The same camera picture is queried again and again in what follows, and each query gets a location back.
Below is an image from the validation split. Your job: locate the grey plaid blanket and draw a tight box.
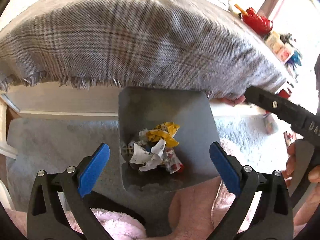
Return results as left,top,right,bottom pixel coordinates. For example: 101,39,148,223
0,0,288,100

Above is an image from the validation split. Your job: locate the white wrapper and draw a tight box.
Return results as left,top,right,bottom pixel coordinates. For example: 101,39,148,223
130,139,167,172

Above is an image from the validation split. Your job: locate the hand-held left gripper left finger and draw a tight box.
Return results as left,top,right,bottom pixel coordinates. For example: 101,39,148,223
26,142,113,240

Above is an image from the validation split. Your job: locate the orange stick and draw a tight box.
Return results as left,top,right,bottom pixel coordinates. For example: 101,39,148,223
234,4,248,15

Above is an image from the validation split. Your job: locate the person's right hand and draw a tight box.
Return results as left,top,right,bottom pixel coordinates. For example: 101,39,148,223
282,142,320,187

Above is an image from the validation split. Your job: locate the blue container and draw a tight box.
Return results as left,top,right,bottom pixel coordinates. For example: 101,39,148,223
290,51,303,67

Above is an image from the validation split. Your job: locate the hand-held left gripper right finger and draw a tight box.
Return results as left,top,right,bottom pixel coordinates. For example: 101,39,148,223
209,141,294,240

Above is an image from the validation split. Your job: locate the dark grey plastic bin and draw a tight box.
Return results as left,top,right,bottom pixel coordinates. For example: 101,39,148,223
117,86,222,193

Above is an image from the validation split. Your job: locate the clear plastic wrapper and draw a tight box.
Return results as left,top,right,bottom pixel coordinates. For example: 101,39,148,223
138,128,150,144

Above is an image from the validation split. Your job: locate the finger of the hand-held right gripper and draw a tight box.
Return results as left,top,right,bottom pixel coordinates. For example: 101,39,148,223
244,86,308,128

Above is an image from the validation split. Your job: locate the red wrapper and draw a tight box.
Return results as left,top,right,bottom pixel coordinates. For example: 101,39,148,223
162,147,186,175

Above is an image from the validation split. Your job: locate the printed packet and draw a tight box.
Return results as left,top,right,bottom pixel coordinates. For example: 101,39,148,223
264,112,279,135

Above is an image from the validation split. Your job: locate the cream box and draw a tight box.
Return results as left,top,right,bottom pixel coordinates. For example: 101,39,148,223
265,31,281,53

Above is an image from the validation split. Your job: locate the yellow wrapper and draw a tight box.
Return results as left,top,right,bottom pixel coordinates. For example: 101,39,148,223
146,122,181,147

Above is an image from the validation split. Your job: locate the pink and white container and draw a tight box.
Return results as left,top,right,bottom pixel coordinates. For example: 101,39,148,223
277,42,293,63

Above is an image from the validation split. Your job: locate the grey fluffy rug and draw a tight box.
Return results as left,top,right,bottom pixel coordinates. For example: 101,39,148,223
6,116,290,210

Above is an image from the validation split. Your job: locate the red shiny item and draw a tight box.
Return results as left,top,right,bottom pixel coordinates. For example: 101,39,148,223
241,7,273,36

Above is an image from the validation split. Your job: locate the pink fleece clothing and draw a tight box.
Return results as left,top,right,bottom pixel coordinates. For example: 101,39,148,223
5,140,295,240

